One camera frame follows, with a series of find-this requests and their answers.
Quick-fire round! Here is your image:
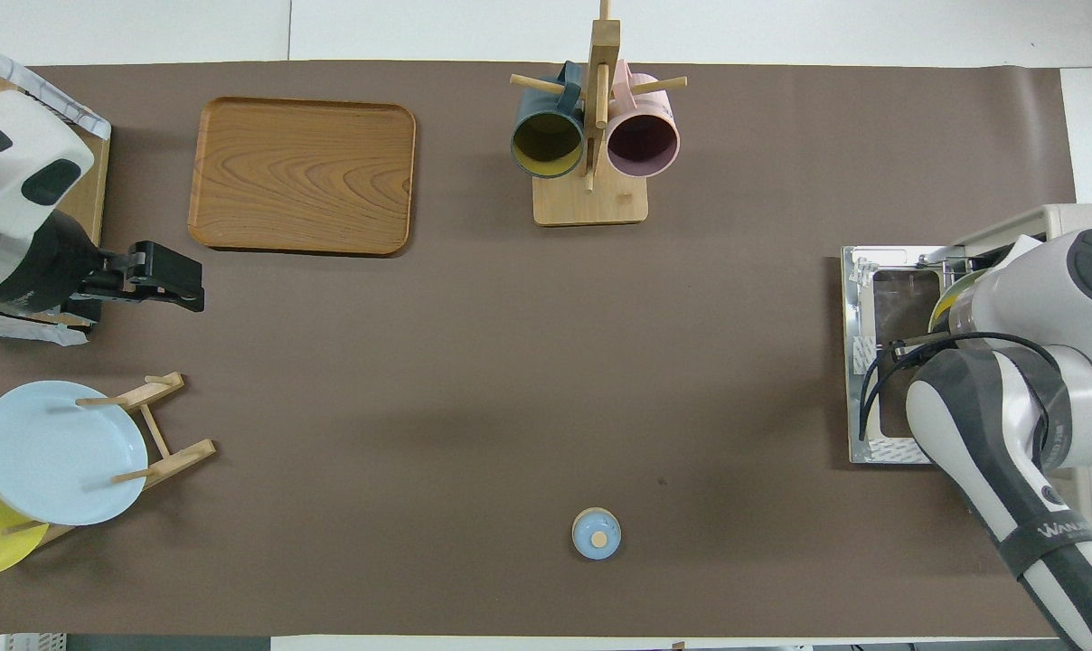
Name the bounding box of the pink mug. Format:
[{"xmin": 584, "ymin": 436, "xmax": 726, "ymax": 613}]
[{"xmin": 606, "ymin": 60, "xmax": 682, "ymax": 179}]

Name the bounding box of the white crumpled sheet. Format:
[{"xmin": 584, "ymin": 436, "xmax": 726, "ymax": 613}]
[{"xmin": 0, "ymin": 307, "xmax": 89, "ymax": 347}]

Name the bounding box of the wooden serving tray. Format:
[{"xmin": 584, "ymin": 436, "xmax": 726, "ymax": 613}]
[{"xmin": 187, "ymin": 97, "xmax": 418, "ymax": 258}]

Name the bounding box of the pale green plate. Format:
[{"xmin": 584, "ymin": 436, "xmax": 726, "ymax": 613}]
[{"xmin": 927, "ymin": 267, "xmax": 994, "ymax": 334}]

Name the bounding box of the wooden mug tree stand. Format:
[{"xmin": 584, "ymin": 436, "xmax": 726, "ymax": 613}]
[{"xmin": 510, "ymin": 0, "xmax": 689, "ymax": 227}]

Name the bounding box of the beige toaster oven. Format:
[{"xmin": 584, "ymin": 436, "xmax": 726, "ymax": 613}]
[{"xmin": 842, "ymin": 203, "xmax": 1092, "ymax": 543}]

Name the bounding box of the white checked cloth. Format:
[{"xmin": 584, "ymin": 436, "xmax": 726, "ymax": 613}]
[{"xmin": 0, "ymin": 34, "xmax": 111, "ymax": 141}]

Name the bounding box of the light blue plate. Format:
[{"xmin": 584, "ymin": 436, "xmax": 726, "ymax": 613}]
[{"xmin": 0, "ymin": 380, "xmax": 149, "ymax": 527}]

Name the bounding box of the wooden two-tier shelf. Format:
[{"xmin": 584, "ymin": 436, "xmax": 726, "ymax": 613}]
[{"xmin": 0, "ymin": 68, "xmax": 111, "ymax": 326}]

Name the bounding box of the brown table mat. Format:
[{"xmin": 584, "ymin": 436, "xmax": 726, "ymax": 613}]
[{"xmin": 0, "ymin": 61, "xmax": 1092, "ymax": 638}]

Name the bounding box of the wooden plate rack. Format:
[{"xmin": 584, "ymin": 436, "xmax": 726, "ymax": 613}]
[{"xmin": 4, "ymin": 371, "xmax": 217, "ymax": 548}]

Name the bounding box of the dark blue mug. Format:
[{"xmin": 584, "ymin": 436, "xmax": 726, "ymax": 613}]
[{"xmin": 510, "ymin": 61, "xmax": 586, "ymax": 180}]

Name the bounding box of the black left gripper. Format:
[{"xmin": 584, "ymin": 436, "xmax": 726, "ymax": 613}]
[{"xmin": 78, "ymin": 240, "xmax": 205, "ymax": 313}]

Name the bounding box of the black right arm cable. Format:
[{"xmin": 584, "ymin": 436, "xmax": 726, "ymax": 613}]
[{"xmin": 858, "ymin": 331, "xmax": 1064, "ymax": 444}]

